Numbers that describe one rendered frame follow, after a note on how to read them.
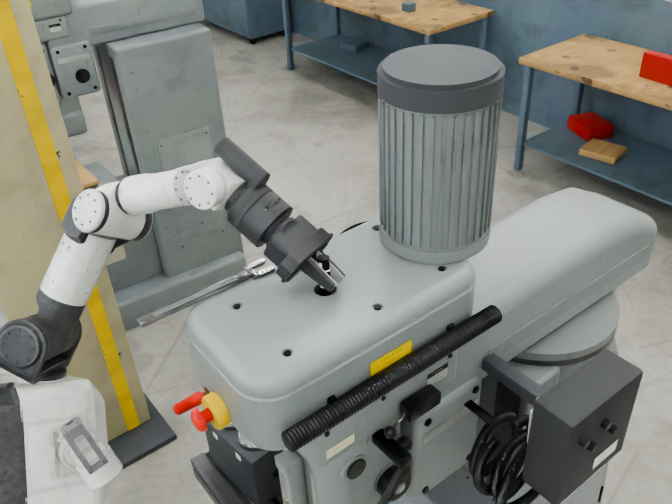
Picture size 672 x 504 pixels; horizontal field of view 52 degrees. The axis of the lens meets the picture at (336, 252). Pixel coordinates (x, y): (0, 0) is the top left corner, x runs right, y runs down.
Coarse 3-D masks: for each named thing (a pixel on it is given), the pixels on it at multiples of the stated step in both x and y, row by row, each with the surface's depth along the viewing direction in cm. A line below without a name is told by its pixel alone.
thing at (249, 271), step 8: (248, 264) 120; (256, 264) 120; (240, 272) 119; (248, 272) 119; (256, 272) 118; (264, 272) 118; (224, 280) 117; (232, 280) 117; (240, 280) 117; (208, 288) 115; (216, 288) 115; (224, 288) 116; (192, 296) 114; (200, 296) 114; (208, 296) 114; (176, 304) 112; (184, 304) 112; (192, 304) 113; (152, 312) 111; (160, 312) 111; (168, 312) 111; (144, 320) 109; (152, 320) 109
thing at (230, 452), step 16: (208, 432) 188; (224, 432) 183; (224, 448) 184; (240, 448) 178; (256, 448) 177; (224, 464) 190; (240, 464) 181; (256, 464) 176; (272, 464) 181; (240, 480) 186; (256, 480) 178; (272, 480) 184; (256, 496) 182; (272, 496) 187
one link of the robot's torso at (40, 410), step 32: (0, 384) 122; (64, 384) 132; (0, 416) 122; (32, 416) 125; (64, 416) 129; (96, 416) 134; (0, 448) 121; (32, 448) 124; (0, 480) 120; (32, 480) 123; (64, 480) 127
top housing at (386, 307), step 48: (336, 240) 127; (240, 288) 116; (288, 288) 115; (336, 288) 115; (384, 288) 114; (432, 288) 114; (192, 336) 109; (240, 336) 106; (288, 336) 106; (336, 336) 105; (384, 336) 108; (432, 336) 117; (240, 384) 100; (288, 384) 99; (336, 384) 106; (240, 432) 108
